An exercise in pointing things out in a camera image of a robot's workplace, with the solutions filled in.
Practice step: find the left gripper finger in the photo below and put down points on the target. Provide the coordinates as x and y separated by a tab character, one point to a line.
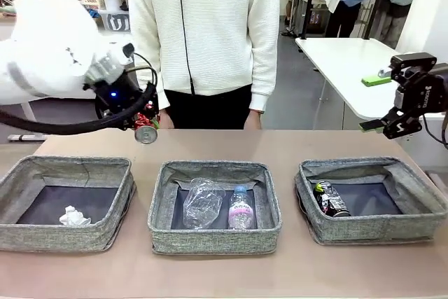
131	123
153	113

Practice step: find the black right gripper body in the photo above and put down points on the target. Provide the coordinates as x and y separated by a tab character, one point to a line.
430	92

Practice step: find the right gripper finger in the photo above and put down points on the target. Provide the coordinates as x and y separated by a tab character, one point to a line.
416	62
402	124

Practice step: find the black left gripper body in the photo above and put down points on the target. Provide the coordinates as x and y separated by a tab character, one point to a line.
115	97

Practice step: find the crushed red drink can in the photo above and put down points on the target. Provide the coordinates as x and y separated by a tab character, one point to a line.
145	135

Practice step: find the crushed clear plastic cup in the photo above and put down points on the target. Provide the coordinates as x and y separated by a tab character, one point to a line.
203	204

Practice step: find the crushed black Pepsi can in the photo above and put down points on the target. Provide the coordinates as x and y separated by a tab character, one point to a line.
330	199

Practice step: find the white paper ball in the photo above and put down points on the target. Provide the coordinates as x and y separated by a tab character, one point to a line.
73	216

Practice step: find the clear bottle with blue cap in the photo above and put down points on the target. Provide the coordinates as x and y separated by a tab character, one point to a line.
241	209

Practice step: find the person's left forearm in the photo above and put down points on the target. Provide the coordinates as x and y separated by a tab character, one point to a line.
266	75

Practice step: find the person's right forearm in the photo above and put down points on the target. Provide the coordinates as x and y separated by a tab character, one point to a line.
154	50

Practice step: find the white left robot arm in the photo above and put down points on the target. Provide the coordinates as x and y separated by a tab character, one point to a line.
45	43

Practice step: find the person's right hand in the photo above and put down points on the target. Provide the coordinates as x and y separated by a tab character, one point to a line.
167	119

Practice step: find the person's left hand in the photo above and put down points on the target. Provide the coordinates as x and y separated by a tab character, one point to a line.
252	120

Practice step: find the black trousers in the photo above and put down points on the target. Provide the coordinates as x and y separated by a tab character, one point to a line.
210	110

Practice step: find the clear plastic storage bin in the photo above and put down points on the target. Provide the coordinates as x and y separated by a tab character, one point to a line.
117	20

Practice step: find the blue cloth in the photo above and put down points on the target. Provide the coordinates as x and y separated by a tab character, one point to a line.
94	12

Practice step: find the white table leg foot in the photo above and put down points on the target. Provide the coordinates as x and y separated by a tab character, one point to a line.
24	138

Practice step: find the orange wristband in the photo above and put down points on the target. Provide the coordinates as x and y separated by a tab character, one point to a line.
258	111

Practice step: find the grey fabric basket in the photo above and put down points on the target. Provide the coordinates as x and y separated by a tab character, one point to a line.
52	236
210	239
378	229

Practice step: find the person in white sweater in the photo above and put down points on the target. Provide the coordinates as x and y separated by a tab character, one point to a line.
217	26

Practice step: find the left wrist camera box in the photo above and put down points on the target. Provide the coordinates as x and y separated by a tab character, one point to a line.
129	50

